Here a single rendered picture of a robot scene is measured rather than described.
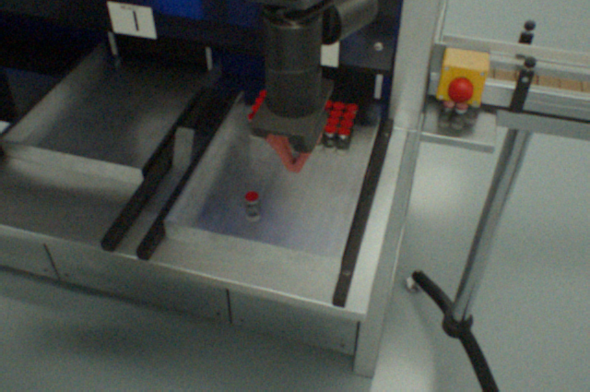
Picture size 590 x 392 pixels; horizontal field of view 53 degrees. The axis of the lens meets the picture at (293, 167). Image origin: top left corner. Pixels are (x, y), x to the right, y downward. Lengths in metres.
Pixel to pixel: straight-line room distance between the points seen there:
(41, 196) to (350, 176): 0.49
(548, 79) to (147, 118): 0.74
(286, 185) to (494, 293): 1.17
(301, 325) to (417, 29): 0.92
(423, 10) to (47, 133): 0.68
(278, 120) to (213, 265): 0.31
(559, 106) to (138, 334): 1.31
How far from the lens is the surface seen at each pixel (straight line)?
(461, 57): 1.01
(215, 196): 0.94
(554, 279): 2.11
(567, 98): 1.16
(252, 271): 0.84
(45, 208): 1.00
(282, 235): 0.88
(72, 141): 1.10
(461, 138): 1.08
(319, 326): 1.61
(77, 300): 2.00
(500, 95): 1.15
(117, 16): 1.15
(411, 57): 1.00
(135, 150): 1.05
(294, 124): 0.60
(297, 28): 0.55
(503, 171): 1.32
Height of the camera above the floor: 1.54
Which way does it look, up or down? 42 degrees down
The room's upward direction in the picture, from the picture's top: straight up
